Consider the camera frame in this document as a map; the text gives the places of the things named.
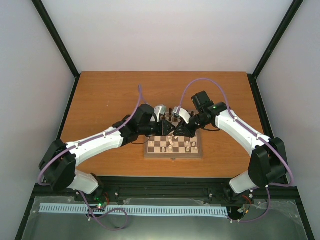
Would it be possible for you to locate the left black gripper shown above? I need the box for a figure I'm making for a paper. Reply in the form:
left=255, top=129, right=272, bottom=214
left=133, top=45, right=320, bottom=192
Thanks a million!
left=139, top=120, right=176, bottom=137

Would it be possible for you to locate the wooden chess board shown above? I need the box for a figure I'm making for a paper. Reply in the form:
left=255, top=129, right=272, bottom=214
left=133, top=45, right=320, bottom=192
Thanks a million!
left=143, top=108, right=204, bottom=159

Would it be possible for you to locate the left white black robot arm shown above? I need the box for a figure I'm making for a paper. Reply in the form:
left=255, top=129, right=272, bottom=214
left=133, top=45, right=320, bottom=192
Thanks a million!
left=38, top=104, right=176, bottom=202

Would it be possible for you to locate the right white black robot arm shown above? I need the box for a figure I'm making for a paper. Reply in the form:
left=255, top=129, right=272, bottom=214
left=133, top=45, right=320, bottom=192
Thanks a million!
left=172, top=91, right=288, bottom=203

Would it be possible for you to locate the light lying chess piece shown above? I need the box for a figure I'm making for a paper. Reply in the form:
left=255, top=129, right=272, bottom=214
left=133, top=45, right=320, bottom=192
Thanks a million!
left=168, top=136, right=174, bottom=147

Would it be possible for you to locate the dark chess pieces row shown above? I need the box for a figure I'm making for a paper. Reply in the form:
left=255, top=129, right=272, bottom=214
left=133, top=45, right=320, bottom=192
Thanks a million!
left=160, top=108, right=195, bottom=123

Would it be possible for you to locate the green lit circuit board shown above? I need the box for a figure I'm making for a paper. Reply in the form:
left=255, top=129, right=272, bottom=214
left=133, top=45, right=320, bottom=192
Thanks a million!
left=97, top=203, right=106, bottom=209

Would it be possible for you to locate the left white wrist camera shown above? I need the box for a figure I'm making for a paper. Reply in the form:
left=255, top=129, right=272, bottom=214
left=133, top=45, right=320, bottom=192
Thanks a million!
left=154, top=104, right=167, bottom=122

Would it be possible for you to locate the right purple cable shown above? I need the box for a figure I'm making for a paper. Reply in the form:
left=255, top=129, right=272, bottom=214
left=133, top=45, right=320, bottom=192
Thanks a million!
left=178, top=77, right=295, bottom=224

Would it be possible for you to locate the black aluminium frame rail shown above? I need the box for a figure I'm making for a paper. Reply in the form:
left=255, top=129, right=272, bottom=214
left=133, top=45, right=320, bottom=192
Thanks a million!
left=31, top=176, right=300, bottom=202

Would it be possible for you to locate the light blue slotted cable duct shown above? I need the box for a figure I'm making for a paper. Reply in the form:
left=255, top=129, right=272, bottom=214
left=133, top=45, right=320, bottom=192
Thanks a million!
left=38, top=203, right=228, bottom=218

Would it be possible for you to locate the right black frame post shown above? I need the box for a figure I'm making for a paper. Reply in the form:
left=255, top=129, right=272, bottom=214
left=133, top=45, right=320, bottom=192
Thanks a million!
left=252, top=0, right=304, bottom=81

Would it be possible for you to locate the black frame post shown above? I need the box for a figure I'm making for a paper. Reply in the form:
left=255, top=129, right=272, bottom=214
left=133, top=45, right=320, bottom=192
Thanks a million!
left=252, top=0, right=304, bottom=81
left=31, top=0, right=81, bottom=80

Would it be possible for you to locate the left black frame post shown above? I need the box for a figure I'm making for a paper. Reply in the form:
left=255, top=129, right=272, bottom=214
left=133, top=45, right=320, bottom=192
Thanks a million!
left=31, top=0, right=81, bottom=80

